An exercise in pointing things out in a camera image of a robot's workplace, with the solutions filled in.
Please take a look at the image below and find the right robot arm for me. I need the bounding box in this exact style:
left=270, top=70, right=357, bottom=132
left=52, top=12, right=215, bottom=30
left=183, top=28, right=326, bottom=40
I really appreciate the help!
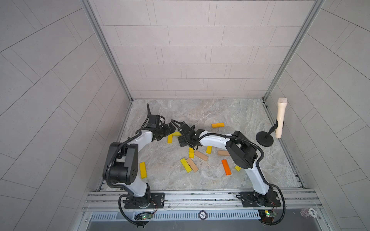
left=171, top=120, right=286, bottom=226

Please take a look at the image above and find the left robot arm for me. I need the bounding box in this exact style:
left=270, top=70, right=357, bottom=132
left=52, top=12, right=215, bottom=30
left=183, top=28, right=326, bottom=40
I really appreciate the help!
left=102, top=115, right=175, bottom=208

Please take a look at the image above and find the tan wood block centre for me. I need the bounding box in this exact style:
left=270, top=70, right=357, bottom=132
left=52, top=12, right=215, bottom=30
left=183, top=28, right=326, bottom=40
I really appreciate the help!
left=194, top=151, right=208, bottom=161

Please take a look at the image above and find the tan wood block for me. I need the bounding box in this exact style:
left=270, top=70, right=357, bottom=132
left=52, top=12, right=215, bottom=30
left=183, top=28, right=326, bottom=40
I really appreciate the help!
left=186, top=158, right=198, bottom=172
left=217, top=150, right=230, bottom=157
left=194, top=151, right=208, bottom=161

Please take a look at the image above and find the tan wood lower block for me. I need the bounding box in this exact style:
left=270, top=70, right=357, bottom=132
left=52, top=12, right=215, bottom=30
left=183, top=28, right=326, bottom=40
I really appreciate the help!
left=186, top=158, right=198, bottom=172

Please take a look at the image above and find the amber orange far block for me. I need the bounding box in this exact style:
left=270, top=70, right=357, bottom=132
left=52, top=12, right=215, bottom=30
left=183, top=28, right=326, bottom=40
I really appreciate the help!
left=212, top=123, right=225, bottom=128

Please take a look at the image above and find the tan wood block right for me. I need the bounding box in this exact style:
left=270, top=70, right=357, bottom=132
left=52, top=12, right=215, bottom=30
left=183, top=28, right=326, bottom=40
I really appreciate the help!
left=217, top=150, right=230, bottom=157

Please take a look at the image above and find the red orange block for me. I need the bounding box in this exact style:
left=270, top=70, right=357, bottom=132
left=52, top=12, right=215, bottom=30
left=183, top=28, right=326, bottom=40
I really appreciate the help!
left=222, top=159, right=232, bottom=176

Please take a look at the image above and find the left circuit board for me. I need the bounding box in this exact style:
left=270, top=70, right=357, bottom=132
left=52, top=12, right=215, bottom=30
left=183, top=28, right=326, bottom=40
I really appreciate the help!
left=135, top=212, right=153, bottom=221

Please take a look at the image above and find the circuit board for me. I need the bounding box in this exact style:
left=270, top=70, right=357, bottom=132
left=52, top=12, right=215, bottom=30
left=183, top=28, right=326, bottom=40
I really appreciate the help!
left=258, top=210, right=278, bottom=224
left=135, top=212, right=153, bottom=221

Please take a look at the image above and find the right circuit board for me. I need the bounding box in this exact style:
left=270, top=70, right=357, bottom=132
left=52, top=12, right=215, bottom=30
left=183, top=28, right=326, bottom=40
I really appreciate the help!
left=258, top=210, right=278, bottom=224

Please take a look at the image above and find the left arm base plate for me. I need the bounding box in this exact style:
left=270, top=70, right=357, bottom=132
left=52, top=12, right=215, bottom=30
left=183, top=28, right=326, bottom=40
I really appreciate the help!
left=122, top=192, right=165, bottom=209

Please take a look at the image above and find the round sticker on rail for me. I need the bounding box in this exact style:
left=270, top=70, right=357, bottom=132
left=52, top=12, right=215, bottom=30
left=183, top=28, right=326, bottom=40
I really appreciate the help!
left=198, top=210, right=208, bottom=220

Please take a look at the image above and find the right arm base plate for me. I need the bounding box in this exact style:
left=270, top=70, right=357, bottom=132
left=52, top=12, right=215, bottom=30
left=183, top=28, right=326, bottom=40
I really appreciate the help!
left=236, top=192, right=281, bottom=208

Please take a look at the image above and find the aluminium rail frame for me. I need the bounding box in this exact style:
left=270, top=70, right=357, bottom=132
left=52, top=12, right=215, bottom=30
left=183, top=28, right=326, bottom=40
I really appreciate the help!
left=72, top=188, right=334, bottom=231

